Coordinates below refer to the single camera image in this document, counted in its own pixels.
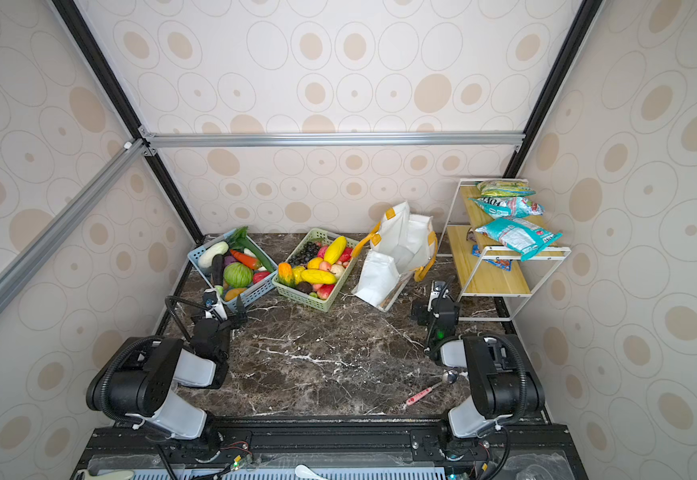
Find white grocery bag yellow handles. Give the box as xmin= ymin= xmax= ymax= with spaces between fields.
xmin=352 ymin=201 xmax=438 ymax=312

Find green cucumber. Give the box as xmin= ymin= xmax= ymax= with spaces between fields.
xmin=240 ymin=237 xmax=278 ymax=272

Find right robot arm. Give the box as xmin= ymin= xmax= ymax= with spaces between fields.
xmin=411 ymin=281 xmax=545 ymax=439

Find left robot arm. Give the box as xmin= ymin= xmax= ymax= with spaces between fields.
xmin=86 ymin=288 xmax=248 ymax=443

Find teal snack bag front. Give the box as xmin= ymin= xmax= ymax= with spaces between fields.
xmin=475 ymin=217 xmax=562 ymax=261

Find teal snack bag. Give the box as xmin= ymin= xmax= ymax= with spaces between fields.
xmin=471 ymin=197 xmax=544 ymax=219
xmin=475 ymin=217 xmax=562 ymax=261

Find teal snack bag middle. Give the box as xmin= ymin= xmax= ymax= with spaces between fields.
xmin=471 ymin=197 xmax=544 ymax=219

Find yellow-green snack bag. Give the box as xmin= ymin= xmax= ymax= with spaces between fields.
xmin=476 ymin=179 xmax=535 ymax=198

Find orange potato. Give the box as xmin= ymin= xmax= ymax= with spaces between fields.
xmin=224 ymin=288 xmax=246 ymax=302

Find green cabbage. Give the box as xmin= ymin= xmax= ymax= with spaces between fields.
xmin=224 ymin=262 xmax=254 ymax=289

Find red cabbage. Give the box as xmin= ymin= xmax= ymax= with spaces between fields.
xmin=254 ymin=271 xmax=270 ymax=284

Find blue snack packet lower shelf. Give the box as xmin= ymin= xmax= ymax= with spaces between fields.
xmin=471 ymin=245 xmax=512 ymax=272

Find orange-red carrot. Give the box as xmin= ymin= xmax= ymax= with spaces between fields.
xmin=228 ymin=249 xmax=262 ymax=270

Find orange-green papaya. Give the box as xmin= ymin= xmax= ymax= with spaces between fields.
xmin=278 ymin=262 xmax=296 ymax=288

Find green leafy vegetable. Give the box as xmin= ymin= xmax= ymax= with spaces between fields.
xmin=226 ymin=226 xmax=248 ymax=251

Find red-green mango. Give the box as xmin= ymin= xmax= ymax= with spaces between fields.
xmin=316 ymin=284 xmax=336 ymax=300

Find tall yellow mango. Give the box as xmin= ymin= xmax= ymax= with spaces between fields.
xmin=324 ymin=236 xmax=348 ymax=264

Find green plastic basket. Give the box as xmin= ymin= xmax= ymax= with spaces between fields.
xmin=274 ymin=228 xmax=359 ymax=312

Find lying yellow mango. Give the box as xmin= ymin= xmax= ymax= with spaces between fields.
xmin=302 ymin=269 xmax=338 ymax=285

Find black grape bunch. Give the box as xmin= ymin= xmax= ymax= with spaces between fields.
xmin=288 ymin=241 xmax=322 ymax=267

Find pink handled spoon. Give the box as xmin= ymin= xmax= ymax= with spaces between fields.
xmin=404 ymin=370 xmax=460 ymax=407

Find white wire wooden shelf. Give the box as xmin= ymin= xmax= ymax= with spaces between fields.
xmin=436 ymin=177 xmax=571 ymax=323

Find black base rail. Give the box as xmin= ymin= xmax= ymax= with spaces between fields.
xmin=72 ymin=417 xmax=586 ymax=479

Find horizontal aluminium rail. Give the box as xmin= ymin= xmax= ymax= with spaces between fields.
xmin=130 ymin=131 xmax=525 ymax=150

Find diagonal aluminium rail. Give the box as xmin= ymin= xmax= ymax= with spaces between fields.
xmin=0 ymin=139 xmax=146 ymax=315

